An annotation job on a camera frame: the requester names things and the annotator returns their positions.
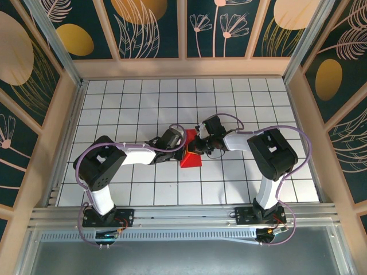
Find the red paper sheet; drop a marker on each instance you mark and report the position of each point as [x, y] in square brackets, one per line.
[192, 162]

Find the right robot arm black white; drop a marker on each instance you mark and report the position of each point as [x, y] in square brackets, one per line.
[272, 157]

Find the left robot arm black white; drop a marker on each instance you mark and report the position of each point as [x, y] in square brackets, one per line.
[97, 166]

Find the small controller board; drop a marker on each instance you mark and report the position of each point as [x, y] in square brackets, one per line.
[107, 235]
[269, 231]

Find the grey metal panel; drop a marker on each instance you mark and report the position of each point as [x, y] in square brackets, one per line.
[183, 257]

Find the aluminium frame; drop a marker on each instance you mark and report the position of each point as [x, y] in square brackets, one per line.
[183, 213]

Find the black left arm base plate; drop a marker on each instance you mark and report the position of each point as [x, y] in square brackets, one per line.
[126, 217]

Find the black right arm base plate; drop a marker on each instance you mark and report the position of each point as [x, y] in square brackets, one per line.
[243, 216]

